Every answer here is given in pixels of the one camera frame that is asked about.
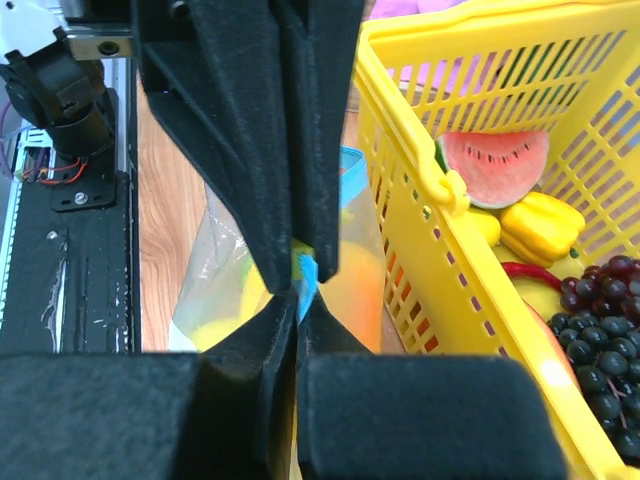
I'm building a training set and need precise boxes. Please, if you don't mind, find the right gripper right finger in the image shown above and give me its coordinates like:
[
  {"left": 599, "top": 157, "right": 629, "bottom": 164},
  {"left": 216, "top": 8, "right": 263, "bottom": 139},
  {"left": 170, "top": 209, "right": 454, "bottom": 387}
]
[{"left": 296, "top": 294, "right": 569, "bottom": 480}]

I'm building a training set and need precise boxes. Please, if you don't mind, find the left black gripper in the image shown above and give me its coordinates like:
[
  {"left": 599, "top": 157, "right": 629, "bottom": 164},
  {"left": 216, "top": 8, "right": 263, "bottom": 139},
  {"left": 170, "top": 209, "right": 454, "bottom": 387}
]
[{"left": 59, "top": 0, "right": 133, "bottom": 60}]

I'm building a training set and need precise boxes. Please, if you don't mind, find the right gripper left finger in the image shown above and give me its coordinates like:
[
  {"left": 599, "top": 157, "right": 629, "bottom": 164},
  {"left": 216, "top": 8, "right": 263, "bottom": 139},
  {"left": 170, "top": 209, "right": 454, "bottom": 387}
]
[{"left": 1, "top": 293, "right": 297, "bottom": 479}]

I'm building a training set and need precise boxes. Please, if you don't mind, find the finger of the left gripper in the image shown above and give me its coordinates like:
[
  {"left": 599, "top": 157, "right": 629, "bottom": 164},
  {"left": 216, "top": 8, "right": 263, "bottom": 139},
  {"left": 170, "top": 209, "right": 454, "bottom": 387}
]
[
  {"left": 131, "top": 1, "right": 292, "bottom": 293},
  {"left": 272, "top": 1, "right": 364, "bottom": 283}
]

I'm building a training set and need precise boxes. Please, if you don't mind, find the clear zip top bag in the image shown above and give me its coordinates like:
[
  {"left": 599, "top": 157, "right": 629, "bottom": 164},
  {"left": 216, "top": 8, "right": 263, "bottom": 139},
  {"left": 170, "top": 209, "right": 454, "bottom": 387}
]
[{"left": 168, "top": 147, "right": 386, "bottom": 352}]

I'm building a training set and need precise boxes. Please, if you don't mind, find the yellow mango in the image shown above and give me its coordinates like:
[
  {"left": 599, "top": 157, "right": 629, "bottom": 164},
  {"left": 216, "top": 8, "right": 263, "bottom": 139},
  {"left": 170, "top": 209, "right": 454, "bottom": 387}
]
[{"left": 319, "top": 241, "right": 385, "bottom": 353}]

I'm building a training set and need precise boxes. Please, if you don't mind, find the large yellow lemon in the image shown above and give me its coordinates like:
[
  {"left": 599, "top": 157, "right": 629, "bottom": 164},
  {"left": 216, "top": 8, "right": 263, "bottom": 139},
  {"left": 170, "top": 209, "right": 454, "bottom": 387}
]
[{"left": 190, "top": 264, "right": 272, "bottom": 352}]

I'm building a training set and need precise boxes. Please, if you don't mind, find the pink hanging shirt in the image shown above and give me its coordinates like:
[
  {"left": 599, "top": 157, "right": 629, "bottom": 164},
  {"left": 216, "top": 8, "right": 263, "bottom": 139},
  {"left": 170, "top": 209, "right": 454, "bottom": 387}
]
[{"left": 366, "top": 1, "right": 506, "bottom": 101}]

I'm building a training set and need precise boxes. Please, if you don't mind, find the red chili pepper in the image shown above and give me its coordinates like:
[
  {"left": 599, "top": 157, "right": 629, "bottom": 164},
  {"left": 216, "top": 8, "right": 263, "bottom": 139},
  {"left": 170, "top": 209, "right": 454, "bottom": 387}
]
[{"left": 501, "top": 262, "right": 562, "bottom": 292}]

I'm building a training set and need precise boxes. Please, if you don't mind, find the watermelon slice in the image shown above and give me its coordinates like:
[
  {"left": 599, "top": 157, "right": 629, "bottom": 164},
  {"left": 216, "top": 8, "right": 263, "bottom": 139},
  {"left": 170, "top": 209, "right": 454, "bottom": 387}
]
[{"left": 435, "top": 131, "right": 550, "bottom": 210}]

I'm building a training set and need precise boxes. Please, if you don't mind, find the yellow pear fruit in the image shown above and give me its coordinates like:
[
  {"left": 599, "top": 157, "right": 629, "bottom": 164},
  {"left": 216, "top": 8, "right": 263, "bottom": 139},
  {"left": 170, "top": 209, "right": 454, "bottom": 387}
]
[{"left": 468, "top": 207, "right": 501, "bottom": 248}]

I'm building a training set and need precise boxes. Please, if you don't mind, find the yellow plastic basket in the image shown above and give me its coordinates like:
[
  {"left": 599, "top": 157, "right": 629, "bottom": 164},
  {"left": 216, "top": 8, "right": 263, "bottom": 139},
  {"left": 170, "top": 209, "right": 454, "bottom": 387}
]
[{"left": 353, "top": 1, "right": 639, "bottom": 479}]

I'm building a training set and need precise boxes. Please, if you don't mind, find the dark grape bunch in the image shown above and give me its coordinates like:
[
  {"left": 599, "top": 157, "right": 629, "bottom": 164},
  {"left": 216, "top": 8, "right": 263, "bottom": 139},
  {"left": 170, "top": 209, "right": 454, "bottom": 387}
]
[{"left": 546, "top": 313, "right": 639, "bottom": 467}]

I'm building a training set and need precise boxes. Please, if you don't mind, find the purple grape bunch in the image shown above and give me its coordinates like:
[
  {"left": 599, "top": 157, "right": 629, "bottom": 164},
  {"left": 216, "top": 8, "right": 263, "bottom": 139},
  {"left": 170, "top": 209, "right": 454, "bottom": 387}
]
[{"left": 560, "top": 255, "right": 639, "bottom": 327}]

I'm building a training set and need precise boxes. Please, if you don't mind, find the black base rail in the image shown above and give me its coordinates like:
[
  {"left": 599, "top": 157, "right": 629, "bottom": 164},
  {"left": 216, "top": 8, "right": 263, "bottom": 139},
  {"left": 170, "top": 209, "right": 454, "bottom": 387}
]
[{"left": 0, "top": 89, "right": 144, "bottom": 356}]

